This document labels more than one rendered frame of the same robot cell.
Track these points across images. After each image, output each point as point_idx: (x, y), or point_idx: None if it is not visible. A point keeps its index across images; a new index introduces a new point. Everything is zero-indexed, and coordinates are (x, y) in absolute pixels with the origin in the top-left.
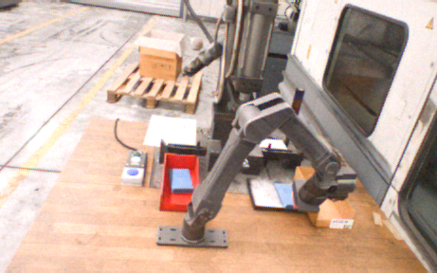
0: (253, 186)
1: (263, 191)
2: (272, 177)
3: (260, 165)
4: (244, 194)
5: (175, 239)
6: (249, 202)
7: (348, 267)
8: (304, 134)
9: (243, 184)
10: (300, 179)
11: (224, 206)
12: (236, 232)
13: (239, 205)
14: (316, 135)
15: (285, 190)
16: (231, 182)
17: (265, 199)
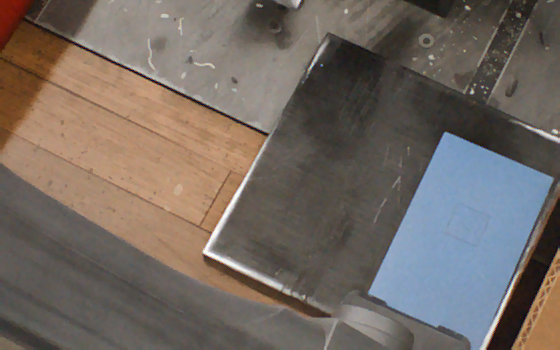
0: (310, 108)
1: (329, 170)
2: (514, 61)
3: None
4: (240, 133)
5: None
6: (227, 199)
7: None
8: (4, 344)
9: (296, 54)
10: (379, 308)
11: (75, 174)
12: None
13: (156, 197)
14: (163, 345)
15: (470, 209)
16: (244, 19)
17: (298, 232)
